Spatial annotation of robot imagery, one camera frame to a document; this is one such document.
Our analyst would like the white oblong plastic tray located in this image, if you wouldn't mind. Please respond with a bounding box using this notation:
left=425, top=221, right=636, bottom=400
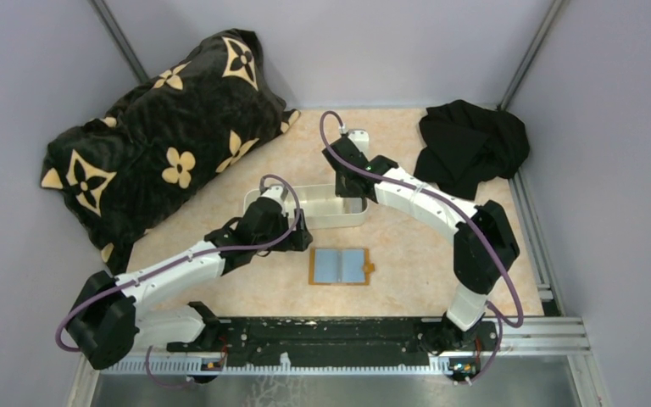
left=242, top=180, right=368, bottom=231

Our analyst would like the mustard leather card holder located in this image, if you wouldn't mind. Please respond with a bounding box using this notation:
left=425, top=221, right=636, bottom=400
left=309, top=248, right=376, bottom=286

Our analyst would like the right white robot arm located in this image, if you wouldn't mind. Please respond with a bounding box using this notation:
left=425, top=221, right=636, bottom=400
left=322, top=137, right=520, bottom=333

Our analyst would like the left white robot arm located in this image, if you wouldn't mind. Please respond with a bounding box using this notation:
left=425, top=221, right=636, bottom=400
left=55, top=194, right=313, bottom=370

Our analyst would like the crumpled black cloth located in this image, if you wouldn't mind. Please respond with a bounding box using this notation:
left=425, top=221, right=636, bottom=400
left=414, top=99, right=531, bottom=200

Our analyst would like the black floral patterned pillow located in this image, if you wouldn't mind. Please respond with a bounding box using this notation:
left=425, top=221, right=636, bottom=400
left=40, top=29, right=300, bottom=274

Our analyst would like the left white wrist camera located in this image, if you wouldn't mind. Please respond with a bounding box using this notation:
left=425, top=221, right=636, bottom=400
left=260, top=184, right=289, bottom=209

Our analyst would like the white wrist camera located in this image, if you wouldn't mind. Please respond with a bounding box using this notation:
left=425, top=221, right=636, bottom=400
left=260, top=184, right=289, bottom=209
left=348, top=129, right=370, bottom=156

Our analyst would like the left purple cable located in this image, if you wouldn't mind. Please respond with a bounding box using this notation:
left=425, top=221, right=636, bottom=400
left=55, top=174, right=303, bottom=390

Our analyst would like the purple cable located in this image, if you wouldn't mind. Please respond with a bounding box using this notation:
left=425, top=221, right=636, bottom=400
left=318, top=109, right=526, bottom=385
left=55, top=174, right=303, bottom=390

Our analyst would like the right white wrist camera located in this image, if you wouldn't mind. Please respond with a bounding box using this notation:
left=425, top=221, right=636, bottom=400
left=348, top=129, right=370, bottom=156

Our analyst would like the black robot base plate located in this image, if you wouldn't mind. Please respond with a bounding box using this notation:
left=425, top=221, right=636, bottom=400
left=166, top=317, right=496, bottom=368

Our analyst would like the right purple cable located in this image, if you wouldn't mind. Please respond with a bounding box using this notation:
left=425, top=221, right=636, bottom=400
left=318, top=109, right=526, bottom=385

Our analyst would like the aluminium frame rail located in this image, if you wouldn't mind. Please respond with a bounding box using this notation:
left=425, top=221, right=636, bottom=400
left=103, top=317, right=590, bottom=377

